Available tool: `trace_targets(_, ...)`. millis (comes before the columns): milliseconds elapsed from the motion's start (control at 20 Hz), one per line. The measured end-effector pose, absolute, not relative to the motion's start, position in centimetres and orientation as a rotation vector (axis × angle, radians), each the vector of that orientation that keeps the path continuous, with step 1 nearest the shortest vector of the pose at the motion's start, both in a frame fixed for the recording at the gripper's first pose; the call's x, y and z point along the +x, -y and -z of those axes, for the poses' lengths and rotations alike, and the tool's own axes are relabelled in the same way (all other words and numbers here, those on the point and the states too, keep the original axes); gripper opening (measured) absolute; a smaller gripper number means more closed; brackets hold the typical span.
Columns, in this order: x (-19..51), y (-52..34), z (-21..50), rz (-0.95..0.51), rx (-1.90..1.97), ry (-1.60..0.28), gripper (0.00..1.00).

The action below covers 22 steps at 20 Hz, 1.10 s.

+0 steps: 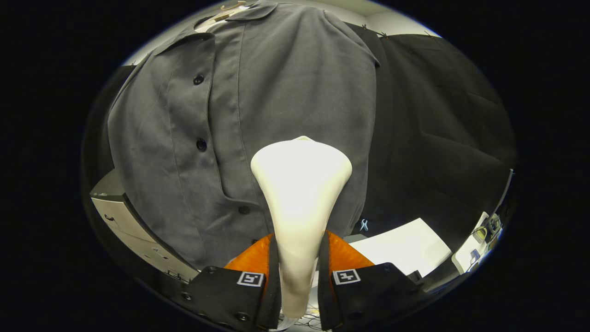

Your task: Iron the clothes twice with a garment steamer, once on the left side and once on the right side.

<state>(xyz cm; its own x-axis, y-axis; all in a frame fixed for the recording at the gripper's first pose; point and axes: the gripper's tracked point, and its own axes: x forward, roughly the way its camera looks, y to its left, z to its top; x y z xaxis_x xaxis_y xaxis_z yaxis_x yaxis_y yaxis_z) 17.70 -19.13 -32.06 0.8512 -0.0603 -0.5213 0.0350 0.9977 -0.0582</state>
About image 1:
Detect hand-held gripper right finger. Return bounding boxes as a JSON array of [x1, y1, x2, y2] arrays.
[[317, 231, 427, 330]]

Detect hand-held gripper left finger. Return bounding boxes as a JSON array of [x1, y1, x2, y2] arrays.
[[182, 233, 282, 330]]

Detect grey button shirt clothes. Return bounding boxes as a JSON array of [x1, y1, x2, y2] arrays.
[[107, 0, 381, 270]]

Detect plain white table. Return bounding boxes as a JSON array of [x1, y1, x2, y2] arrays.
[[350, 218, 452, 277]]

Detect grey drawer cabinet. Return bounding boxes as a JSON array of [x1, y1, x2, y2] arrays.
[[90, 168, 201, 283]]

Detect black backdrop cloth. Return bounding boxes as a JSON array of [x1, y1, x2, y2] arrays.
[[82, 22, 517, 252]]

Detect thin black stand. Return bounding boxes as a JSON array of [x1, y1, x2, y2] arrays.
[[498, 168, 513, 217]]

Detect row of black cloth clips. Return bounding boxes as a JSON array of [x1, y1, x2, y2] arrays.
[[361, 24, 434, 38]]

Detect white mannequin torso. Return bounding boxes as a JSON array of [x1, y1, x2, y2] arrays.
[[196, 1, 249, 33]]

